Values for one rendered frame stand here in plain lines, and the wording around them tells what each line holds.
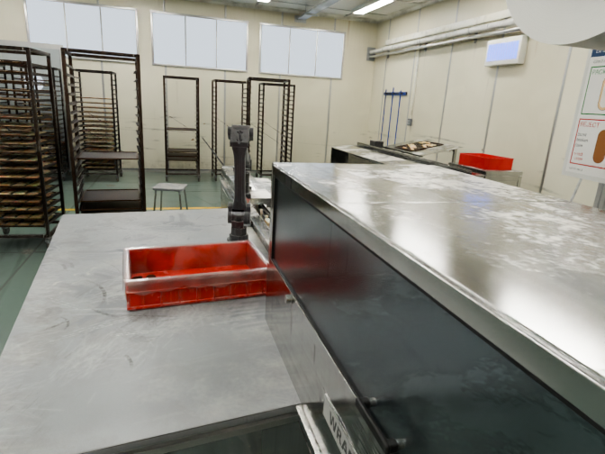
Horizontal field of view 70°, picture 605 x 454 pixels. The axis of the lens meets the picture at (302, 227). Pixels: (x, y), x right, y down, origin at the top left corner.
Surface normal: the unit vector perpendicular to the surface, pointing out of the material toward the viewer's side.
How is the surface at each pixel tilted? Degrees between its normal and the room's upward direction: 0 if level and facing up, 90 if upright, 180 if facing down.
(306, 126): 90
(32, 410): 0
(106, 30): 90
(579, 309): 0
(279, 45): 90
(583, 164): 90
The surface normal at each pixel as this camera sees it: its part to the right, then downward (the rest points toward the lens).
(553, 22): -0.94, -0.06
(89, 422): 0.06, -0.96
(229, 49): 0.28, 0.28
